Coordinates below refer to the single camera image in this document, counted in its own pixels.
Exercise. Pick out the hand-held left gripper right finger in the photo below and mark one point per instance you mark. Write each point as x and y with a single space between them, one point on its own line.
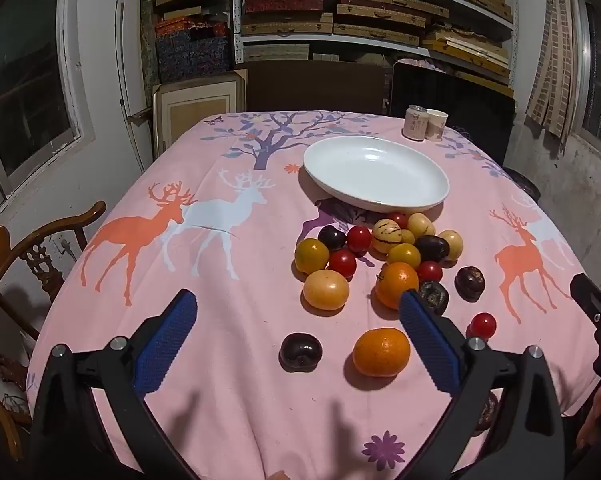
430 345

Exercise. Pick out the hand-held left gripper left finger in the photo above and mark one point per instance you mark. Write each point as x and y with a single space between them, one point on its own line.
168 340

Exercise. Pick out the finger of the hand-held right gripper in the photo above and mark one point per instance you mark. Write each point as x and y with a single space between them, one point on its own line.
590 297

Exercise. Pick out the mandarin orange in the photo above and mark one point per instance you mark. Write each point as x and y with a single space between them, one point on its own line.
381 352
393 282

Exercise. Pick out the yellow-orange tomato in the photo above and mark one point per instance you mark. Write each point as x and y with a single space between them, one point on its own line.
403 256
311 256

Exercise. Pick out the dark avocado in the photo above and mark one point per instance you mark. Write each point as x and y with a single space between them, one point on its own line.
431 247

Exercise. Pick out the small yellow loquat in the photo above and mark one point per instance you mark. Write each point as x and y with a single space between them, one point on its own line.
407 236

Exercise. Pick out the striped pepino melon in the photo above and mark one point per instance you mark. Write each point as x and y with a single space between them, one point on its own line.
386 235

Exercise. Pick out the dark purple plum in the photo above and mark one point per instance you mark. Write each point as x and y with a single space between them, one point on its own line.
331 237
300 351

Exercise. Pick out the white oval plate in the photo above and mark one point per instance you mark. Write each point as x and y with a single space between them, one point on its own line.
375 170

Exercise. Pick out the person's right hand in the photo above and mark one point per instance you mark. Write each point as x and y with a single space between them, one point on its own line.
594 415

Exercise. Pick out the pink deer-print tablecloth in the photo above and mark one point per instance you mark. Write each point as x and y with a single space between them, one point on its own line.
220 310

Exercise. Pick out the black round stool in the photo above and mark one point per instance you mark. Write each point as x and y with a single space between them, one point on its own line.
523 182

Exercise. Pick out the barred window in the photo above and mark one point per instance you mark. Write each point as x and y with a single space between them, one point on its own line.
600 85

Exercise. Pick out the hanging wooden slat curtain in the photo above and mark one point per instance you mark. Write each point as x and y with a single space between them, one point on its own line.
555 60

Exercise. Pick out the beige paper cup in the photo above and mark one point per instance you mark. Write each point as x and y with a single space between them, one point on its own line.
436 127

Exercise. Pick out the beige drink can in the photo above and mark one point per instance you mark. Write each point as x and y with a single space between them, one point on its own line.
414 125

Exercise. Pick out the black panel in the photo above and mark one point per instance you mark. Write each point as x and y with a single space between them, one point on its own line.
455 100

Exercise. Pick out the wooden framed picture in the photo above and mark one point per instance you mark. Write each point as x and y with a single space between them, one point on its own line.
195 110

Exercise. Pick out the yellow flat box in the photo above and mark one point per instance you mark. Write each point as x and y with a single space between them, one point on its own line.
465 52

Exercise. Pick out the blue patterned box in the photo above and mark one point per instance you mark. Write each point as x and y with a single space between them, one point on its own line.
173 60
210 52

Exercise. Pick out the pink cloth bundle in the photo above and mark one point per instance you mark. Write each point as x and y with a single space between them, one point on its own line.
420 64

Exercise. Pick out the white narrow door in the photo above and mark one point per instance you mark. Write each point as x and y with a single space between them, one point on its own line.
128 60

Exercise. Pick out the dark brown wooden board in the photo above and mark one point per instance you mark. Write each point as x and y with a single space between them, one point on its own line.
305 90

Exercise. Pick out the grey-green stone slab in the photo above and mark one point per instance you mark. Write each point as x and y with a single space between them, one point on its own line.
149 50

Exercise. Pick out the orange-red patterned box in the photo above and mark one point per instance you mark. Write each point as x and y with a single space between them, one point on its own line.
180 26

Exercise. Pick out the white metal shelf rack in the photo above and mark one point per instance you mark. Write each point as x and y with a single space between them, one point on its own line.
237 10

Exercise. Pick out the stack of woven straw boxes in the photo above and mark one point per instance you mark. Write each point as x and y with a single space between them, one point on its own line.
380 10

